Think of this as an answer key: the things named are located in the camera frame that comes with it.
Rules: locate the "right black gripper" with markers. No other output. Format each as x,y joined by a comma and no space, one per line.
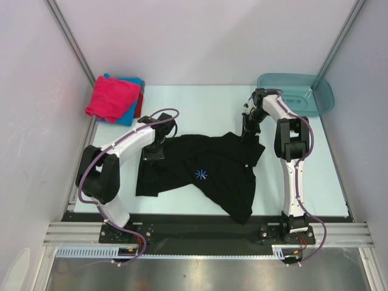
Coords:
247,127

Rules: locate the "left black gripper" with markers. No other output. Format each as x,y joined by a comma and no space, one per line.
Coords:
148,156

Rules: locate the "black t shirt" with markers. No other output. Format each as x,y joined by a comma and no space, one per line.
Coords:
221,167

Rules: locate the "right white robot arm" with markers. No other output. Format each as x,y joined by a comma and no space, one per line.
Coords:
293,143

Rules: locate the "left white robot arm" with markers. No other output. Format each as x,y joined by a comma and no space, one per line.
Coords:
98,176

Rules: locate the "blue folded t shirt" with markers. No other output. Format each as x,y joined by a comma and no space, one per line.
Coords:
131,91

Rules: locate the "red folded t shirt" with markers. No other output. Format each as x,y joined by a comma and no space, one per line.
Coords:
138,108

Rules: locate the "teal plastic bin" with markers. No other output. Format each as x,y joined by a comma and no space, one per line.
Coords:
306,95

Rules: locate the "pink folded t shirt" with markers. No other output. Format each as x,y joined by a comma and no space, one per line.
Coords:
110,98

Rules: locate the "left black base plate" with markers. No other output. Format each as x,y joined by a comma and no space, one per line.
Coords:
111,235

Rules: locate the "left white cable duct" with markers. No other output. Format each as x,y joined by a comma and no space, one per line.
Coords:
96,252

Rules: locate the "white cable duct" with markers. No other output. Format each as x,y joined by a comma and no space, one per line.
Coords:
96,252
290,251

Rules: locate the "right white cable duct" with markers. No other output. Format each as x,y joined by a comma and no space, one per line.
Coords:
290,251

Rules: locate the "right aluminium corner post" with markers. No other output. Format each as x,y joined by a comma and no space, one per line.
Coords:
350,21

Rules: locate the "aluminium corner post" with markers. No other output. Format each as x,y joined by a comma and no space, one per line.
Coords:
350,21
69,37

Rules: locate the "left aluminium corner post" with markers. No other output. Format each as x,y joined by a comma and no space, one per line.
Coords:
69,37

